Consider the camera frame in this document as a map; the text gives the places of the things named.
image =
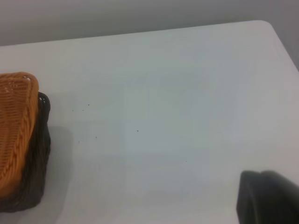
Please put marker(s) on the orange woven basket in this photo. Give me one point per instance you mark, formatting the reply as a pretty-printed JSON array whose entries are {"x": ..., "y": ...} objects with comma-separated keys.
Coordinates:
[{"x": 14, "y": 128}]

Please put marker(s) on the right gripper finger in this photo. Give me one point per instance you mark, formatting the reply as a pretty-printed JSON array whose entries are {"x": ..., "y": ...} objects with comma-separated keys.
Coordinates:
[{"x": 268, "y": 200}]

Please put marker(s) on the dark brown woven basket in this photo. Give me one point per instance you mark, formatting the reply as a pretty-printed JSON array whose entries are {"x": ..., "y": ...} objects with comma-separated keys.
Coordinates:
[{"x": 39, "y": 151}]

